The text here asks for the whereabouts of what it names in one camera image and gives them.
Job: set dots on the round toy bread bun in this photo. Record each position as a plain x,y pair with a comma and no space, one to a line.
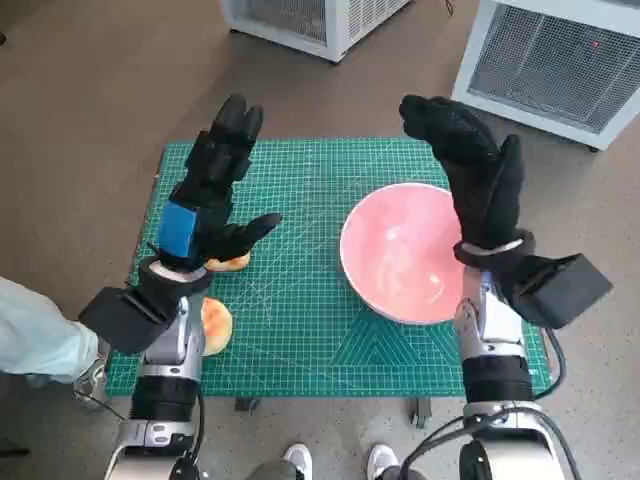
218,325

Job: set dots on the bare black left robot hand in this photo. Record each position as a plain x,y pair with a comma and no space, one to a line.
210,200

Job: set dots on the white mesh cabinet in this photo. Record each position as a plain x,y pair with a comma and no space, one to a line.
550,65
300,25

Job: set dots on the green cutting mat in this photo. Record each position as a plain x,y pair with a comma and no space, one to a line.
300,325

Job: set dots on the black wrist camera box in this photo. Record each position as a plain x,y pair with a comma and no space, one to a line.
560,295
120,320

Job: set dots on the person's leg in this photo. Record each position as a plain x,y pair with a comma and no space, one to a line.
35,335

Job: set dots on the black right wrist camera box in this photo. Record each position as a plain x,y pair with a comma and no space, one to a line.
560,295

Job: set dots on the pink bowl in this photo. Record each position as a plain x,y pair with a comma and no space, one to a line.
400,250

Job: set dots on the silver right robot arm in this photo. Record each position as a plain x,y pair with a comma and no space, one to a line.
492,345

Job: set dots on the person's shoe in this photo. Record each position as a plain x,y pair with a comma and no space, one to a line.
92,375

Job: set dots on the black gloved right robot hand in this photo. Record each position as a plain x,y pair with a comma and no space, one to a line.
480,190

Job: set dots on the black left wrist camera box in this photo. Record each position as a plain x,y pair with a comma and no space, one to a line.
120,320

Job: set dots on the grey table leg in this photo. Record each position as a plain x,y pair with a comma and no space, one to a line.
421,412
246,403

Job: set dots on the oblong twisted toy bread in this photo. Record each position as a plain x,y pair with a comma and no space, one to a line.
230,264

